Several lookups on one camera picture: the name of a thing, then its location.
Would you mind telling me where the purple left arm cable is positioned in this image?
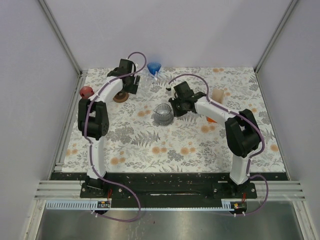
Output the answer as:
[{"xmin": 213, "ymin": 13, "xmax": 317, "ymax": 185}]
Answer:
[{"xmin": 83, "ymin": 51, "xmax": 147, "ymax": 222}]

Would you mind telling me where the clear glass carafe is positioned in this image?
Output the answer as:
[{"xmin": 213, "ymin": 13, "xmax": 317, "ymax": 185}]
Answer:
[{"xmin": 153, "ymin": 103, "xmax": 174, "ymax": 126}]

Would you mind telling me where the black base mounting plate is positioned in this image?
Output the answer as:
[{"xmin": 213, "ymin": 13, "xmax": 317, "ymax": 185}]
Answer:
[{"xmin": 50, "ymin": 172, "xmax": 288, "ymax": 207}]

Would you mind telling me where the blue ribbed plastic dripper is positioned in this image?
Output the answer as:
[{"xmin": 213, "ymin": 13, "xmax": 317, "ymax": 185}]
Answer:
[{"xmin": 146, "ymin": 62, "xmax": 162, "ymax": 77}]

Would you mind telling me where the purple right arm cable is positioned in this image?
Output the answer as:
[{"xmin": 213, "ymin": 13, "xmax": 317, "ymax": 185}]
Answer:
[{"xmin": 168, "ymin": 74, "xmax": 270, "ymax": 217}]

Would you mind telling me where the orange coffee filter box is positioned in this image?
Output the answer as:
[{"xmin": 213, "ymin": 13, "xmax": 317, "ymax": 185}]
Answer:
[{"xmin": 206, "ymin": 88, "xmax": 225, "ymax": 123}]

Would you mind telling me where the white slotted cable duct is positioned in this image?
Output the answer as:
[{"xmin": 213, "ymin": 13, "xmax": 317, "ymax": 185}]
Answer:
[{"xmin": 45, "ymin": 199, "xmax": 235, "ymax": 212}]

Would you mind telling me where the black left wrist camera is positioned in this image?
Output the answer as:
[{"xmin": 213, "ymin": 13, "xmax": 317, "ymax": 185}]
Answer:
[{"xmin": 118, "ymin": 58, "xmax": 136, "ymax": 75}]

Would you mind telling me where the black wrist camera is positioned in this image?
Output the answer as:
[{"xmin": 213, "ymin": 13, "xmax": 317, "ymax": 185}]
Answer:
[
  {"xmin": 173, "ymin": 81, "xmax": 194, "ymax": 99},
  {"xmin": 118, "ymin": 58, "xmax": 136, "ymax": 75}
]

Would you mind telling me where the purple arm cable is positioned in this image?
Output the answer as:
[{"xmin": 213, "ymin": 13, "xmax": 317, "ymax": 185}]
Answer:
[
  {"xmin": 83, "ymin": 51, "xmax": 147, "ymax": 222},
  {"xmin": 168, "ymin": 74, "xmax": 270, "ymax": 217}
]

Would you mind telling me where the round wooden dripper holder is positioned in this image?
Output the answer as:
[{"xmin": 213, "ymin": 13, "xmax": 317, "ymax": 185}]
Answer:
[{"xmin": 113, "ymin": 91, "xmax": 129, "ymax": 103}]

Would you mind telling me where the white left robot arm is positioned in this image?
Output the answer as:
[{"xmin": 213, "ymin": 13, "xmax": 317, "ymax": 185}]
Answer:
[{"xmin": 77, "ymin": 59, "xmax": 140, "ymax": 180}]

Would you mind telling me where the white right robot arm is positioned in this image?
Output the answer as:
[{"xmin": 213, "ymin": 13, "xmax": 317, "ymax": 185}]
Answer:
[{"xmin": 169, "ymin": 89, "xmax": 262, "ymax": 198}]

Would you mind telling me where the floral patterned table mat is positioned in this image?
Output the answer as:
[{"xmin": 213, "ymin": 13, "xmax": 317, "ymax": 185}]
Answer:
[{"xmin": 61, "ymin": 66, "xmax": 287, "ymax": 174}]

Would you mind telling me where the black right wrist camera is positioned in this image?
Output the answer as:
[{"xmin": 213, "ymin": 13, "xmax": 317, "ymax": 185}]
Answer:
[{"xmin": 173, "ymin": 81, "xmax": 194, "ymax": 99}]

